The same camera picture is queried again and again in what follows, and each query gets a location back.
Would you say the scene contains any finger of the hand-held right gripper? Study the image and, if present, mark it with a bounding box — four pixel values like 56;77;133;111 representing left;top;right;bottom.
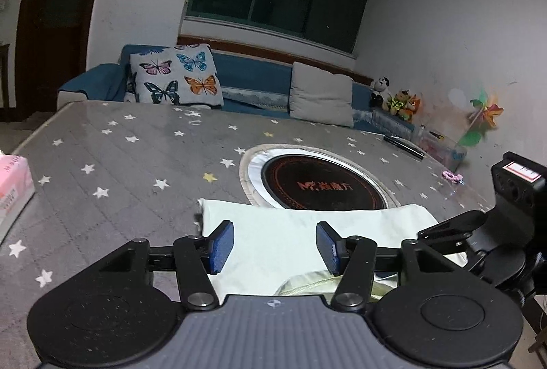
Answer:
427;230;484;257
416;210;492;241

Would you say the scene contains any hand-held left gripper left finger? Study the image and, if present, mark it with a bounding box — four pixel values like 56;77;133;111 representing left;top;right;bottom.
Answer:
92;219;235;311

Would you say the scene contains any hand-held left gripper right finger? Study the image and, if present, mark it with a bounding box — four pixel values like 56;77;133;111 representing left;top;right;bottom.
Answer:
315;221;465;313

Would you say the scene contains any light green garment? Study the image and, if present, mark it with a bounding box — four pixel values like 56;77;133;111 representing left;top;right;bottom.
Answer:
197;198;466;301

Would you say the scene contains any round induction cooktop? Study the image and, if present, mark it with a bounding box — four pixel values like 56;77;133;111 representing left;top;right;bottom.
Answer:
239;143;402;211

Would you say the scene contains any clear plastic storage box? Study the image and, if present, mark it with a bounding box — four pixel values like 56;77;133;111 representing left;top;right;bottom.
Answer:
415;125;468;169

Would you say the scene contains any colourful toy pinwheel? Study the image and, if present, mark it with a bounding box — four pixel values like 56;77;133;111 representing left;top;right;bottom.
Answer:
453;93;504;148

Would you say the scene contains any black remote control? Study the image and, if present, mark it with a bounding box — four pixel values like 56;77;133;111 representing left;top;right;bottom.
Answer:
383;134;425;160

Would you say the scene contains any grey star print tablecloth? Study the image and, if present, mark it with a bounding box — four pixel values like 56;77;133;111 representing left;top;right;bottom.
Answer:
0;101;513;369

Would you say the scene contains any orange plush toy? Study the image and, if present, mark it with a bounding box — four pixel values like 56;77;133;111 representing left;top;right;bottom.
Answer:
404;93;424;122

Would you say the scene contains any brown bear plush toy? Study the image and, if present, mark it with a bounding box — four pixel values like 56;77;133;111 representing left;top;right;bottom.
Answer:
387;89;411;118

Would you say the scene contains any plain grey pillow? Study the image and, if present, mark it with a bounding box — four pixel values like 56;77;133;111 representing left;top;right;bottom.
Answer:
288;61;355;127

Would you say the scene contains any panda plush toy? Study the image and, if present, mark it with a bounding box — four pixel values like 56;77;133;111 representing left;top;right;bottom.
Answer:
370;76;391;110

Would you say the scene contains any blue sofa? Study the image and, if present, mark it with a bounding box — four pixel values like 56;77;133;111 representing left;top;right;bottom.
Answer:
57;43;428;148

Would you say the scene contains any butterfly print pillow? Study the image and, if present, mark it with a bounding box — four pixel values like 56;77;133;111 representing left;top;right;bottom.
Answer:
128;43;225;108

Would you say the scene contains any pink tissue box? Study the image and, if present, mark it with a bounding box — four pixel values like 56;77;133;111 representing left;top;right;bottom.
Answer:
0;153;36;244

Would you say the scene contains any dark wooden door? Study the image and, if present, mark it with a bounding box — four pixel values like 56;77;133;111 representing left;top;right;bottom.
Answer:
17;0;116;122

